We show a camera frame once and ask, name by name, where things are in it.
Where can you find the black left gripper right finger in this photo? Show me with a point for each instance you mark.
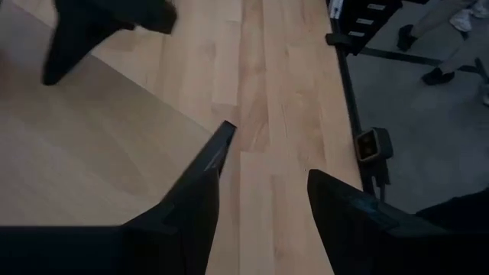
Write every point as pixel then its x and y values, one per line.
pixel 366 237

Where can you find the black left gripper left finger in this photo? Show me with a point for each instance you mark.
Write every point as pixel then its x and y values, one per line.
pixel 172 237

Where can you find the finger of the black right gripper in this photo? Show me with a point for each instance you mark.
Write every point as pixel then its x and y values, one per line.
pixel 84 26

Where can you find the person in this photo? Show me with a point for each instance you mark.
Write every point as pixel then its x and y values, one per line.
pixel 431 17
pixel 462 20

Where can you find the black aluminium table frame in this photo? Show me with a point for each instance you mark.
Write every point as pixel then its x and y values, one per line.
pixel 349 95

